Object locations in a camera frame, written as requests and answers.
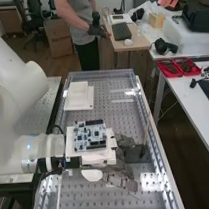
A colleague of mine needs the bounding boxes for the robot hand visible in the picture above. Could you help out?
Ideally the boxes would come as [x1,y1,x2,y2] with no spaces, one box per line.
[62,115,150,197]

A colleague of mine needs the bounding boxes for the small white box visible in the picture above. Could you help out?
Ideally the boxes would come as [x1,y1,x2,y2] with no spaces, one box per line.
[61,80,96,112]

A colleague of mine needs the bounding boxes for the black plate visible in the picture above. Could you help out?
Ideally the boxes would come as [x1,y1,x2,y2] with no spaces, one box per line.
[123,142,150,164]

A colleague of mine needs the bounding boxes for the thin stick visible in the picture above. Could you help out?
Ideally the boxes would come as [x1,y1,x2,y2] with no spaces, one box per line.
[140,112,154,155]

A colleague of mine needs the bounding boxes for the clear box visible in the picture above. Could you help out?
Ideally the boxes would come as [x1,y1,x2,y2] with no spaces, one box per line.
[22,65,185,209]

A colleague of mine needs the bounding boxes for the wooden desk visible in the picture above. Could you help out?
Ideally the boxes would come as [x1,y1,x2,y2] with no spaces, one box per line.
[101,11,157,105]

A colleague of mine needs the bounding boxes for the white mouse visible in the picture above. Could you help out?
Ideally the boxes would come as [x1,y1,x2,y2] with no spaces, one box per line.
[123,38,135,47]

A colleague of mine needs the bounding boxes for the cardboard box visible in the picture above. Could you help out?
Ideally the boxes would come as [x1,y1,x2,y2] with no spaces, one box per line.
[43,16,76,60]

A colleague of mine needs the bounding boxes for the red tray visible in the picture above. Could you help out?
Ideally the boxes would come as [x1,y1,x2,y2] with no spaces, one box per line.
[155,58,185,80]
[173,56,203,78]

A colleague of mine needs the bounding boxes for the white desk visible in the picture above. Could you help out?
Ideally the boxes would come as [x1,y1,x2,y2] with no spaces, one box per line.
[128,0,209,64]
[149,59,209,174]

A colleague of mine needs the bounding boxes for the black headphones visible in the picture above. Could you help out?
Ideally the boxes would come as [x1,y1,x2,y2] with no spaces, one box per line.
[154,36,180,56]

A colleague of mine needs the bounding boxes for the person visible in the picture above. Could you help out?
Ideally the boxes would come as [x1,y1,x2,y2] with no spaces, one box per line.
[53,0,113,74]

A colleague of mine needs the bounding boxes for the black office chair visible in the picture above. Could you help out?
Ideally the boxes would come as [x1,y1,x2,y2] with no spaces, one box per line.
[12,0,54,54]

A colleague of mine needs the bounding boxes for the pale wooden block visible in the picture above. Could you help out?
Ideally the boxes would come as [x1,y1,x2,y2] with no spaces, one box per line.
[147,11,167,31]

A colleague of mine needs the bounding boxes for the wooden cabinet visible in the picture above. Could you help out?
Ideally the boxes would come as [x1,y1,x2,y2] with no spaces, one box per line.
[0,0,24,37]

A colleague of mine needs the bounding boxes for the orange sticky notes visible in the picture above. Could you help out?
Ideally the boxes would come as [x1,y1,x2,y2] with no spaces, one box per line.
[156,0,181,10]

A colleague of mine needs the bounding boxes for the black bag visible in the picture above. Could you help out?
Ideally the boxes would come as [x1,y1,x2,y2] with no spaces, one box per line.
[180,0,209,36]

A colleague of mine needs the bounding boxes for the black cable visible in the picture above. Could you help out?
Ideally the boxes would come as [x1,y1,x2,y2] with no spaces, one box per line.
[28,168,66,209]

